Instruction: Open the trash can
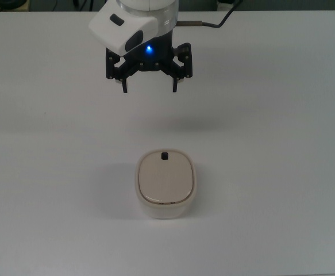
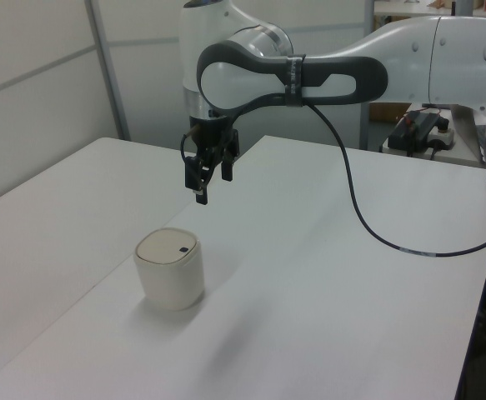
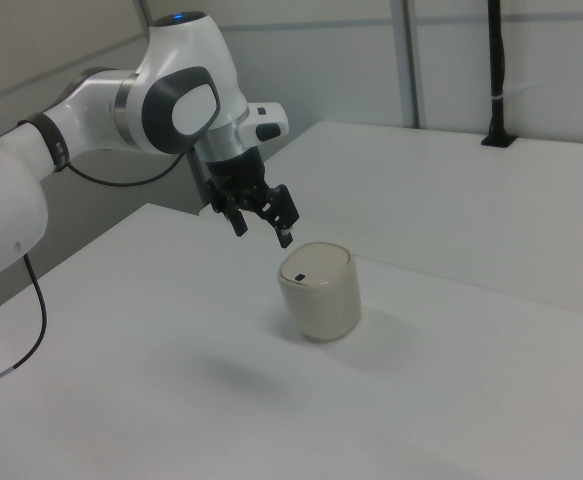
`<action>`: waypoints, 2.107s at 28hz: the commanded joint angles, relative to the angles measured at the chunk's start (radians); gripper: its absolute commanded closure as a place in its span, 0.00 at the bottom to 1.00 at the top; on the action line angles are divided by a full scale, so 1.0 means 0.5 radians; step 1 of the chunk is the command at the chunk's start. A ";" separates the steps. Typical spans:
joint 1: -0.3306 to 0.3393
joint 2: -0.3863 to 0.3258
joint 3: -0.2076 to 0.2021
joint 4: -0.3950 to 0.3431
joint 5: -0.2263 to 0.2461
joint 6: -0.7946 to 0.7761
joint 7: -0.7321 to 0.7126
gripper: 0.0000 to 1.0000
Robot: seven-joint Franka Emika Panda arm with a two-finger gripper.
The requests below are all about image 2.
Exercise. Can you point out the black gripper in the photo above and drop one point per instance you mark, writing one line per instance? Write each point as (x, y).
(211, 135)

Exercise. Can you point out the white background desk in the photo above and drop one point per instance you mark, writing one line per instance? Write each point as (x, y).
(426, 11)

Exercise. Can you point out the grey partition post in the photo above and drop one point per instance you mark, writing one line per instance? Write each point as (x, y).
(109, 71)

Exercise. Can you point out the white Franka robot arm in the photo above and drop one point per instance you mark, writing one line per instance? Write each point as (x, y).
(409, 62)

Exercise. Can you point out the beige swing lid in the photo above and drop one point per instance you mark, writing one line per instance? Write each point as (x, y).
(165, 246)

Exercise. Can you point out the small white trash can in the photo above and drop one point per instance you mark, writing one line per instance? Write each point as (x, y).
(171, 279)

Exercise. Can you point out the brown cardboard box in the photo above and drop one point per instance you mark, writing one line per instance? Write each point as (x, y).
(386, 111)

